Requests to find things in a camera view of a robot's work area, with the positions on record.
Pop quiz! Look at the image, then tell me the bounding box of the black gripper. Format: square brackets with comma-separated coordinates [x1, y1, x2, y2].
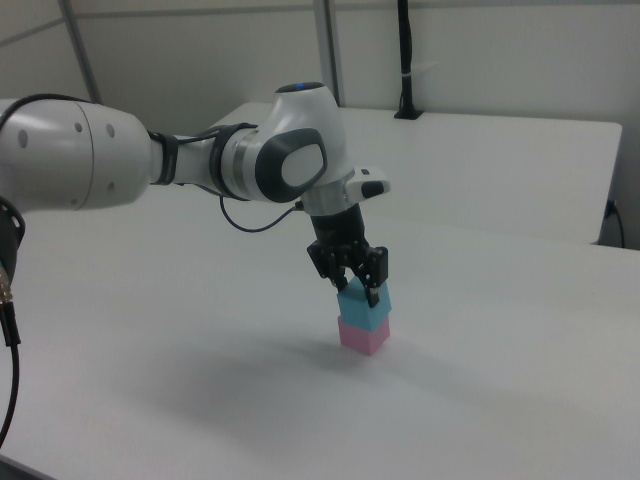
[305, 204, 391, 310]

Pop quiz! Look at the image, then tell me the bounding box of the blue cube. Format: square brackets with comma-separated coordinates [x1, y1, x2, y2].
[335, 276, 394, 332]

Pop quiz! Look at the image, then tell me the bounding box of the pink cube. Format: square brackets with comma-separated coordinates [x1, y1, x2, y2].
[337, 314, 391, 357]

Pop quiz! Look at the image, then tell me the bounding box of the thin dark blue cable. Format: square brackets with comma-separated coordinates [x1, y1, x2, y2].
[219, 195, 307, 234]

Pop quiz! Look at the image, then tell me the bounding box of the grey partition frame post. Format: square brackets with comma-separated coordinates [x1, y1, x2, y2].
[58, 0, 103, 105]
[313, 0, 346, 108]

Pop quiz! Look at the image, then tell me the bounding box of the black camera stand pole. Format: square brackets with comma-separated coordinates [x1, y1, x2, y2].
[393, 0, 425, 120]

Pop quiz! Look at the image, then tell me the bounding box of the black hanging cable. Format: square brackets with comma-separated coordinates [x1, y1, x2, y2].
[603, 199, 627, 248]

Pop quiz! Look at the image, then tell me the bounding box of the black cable with metal connector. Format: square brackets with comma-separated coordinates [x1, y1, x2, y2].
[0, 194, 26, 451]

